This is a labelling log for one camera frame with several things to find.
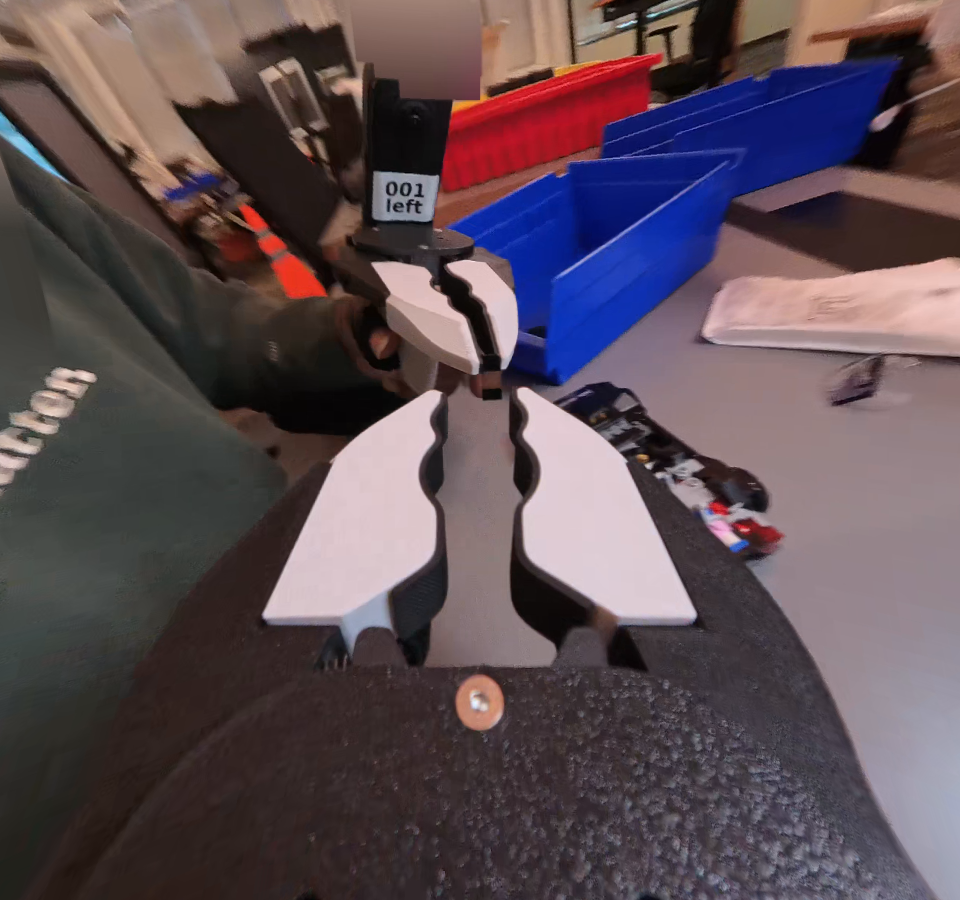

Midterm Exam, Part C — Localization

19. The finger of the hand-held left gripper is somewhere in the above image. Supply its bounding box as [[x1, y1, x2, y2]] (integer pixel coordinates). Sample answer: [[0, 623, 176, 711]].
[[444, 255, 520, 376], [383, 260, 489, 391]]

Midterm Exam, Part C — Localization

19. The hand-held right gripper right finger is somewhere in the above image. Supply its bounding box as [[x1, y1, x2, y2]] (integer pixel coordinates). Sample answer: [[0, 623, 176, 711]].
[[510, 387, 700, 633]]

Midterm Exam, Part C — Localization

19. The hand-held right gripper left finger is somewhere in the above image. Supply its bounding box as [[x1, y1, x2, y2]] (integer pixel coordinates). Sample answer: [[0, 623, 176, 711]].
[[263, 387, 451, 646]]

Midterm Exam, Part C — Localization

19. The black lego car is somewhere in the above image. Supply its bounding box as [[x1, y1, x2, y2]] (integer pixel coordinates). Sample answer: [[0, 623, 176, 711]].
[[555, 383, 784, 559]]

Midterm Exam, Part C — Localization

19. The blue plastic bin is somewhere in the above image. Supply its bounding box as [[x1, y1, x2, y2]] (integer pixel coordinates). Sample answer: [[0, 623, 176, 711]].
[[600, 57, 904, 199], [450, 150, 745, 385]]

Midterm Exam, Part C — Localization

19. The person's left forearm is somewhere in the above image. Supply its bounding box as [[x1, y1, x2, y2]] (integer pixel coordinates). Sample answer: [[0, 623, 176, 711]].
[[0, 135, 394, 436]]

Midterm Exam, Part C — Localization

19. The clear lego windshield piece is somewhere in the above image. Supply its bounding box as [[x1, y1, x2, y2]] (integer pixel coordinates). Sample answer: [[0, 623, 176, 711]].
[[824, 356, 888, 408]]

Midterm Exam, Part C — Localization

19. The red plastic bin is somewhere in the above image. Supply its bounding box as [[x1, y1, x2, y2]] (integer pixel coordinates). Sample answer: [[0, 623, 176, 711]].
[[443, 56, 664, 192]]

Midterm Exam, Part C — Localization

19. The orange striped object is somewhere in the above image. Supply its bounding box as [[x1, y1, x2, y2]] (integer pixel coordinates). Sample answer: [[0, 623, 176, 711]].
[[237, 203, 328, 301]]

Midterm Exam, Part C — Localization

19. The person's green sweatshirt torso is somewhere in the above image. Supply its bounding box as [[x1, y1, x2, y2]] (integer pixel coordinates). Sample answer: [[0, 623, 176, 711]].
[[0, 150, 289, 871]]

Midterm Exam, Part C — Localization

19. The white printed paper bag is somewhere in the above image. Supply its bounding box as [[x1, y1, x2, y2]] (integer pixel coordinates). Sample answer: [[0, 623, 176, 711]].
[[701, 258, 960, 360]]

